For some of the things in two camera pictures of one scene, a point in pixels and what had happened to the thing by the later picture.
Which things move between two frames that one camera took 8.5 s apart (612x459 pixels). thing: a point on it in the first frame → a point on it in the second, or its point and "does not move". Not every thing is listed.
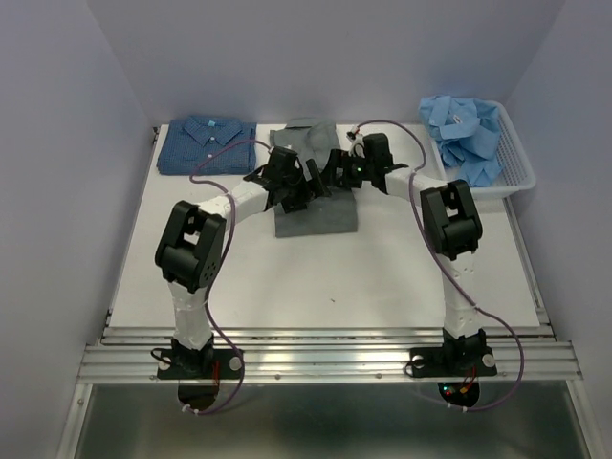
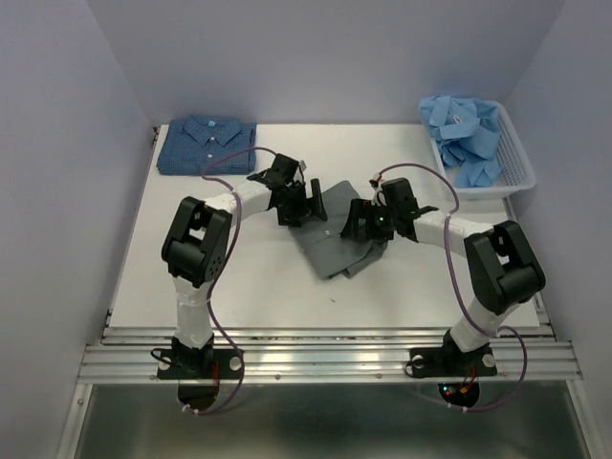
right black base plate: (452, 361) does not move
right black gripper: (338, 158) → (359, 208)
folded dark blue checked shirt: (188, 141) does not move
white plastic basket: (517, 175) does not move
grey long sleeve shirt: (315, 138) → (326, 251)
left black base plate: (179, 363) does not move
